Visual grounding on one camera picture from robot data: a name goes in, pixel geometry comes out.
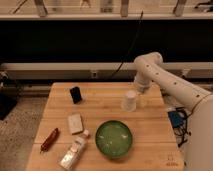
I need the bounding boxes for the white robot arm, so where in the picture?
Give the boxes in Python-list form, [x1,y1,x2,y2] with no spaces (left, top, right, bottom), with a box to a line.
[134,52,213,171]

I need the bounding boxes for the black floor cables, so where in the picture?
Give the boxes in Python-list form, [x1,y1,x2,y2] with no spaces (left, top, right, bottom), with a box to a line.
[173,106,192,148]

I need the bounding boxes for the green bowl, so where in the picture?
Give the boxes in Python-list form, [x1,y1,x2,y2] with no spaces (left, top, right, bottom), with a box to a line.
[95,120,133,159]

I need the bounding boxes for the white rectangular block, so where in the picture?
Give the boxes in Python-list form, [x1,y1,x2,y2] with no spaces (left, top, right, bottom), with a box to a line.
[68,114,83,134]

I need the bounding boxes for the blue connector box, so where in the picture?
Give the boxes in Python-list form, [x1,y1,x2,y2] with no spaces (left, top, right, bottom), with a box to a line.
[168,111,183,128]

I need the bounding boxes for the black eraser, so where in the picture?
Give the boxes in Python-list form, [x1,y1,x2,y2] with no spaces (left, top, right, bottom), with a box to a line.
[70,87,82,104]

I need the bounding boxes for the wall outlet plate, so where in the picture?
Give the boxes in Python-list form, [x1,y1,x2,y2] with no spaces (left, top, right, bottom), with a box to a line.
[91,71,98,78]

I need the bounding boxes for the black hanging cable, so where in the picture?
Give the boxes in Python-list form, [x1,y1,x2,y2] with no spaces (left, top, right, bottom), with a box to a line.
[105,10,145,80]

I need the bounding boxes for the red pen tool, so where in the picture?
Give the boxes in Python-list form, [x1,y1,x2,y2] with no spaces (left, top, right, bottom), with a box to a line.
[40,128,59,152]

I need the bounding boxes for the black object at left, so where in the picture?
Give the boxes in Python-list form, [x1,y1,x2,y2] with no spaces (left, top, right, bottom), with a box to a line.
[0,71,19,120]

